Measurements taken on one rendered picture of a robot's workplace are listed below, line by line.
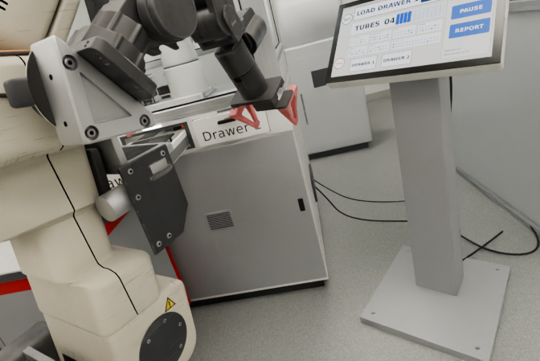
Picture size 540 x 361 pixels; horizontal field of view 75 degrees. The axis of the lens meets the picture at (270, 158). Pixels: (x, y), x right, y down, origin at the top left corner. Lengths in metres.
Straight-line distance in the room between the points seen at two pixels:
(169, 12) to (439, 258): 1.34
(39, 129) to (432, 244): 1.35
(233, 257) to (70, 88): 1.36
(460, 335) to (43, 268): 1.32
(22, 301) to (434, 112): 1.36
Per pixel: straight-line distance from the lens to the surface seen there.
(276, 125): 1.38
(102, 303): 0.62
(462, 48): 1.13
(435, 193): 1.40
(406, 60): 1.17
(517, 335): 1.62
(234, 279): 1.76
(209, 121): 1.40
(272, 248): 1.63
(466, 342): 1.53
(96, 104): 0.44
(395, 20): 1.26
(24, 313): 1.31
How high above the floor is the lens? 1.18
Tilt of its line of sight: 20 degrees down
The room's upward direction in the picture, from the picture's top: 15 degrees counter-clockwise
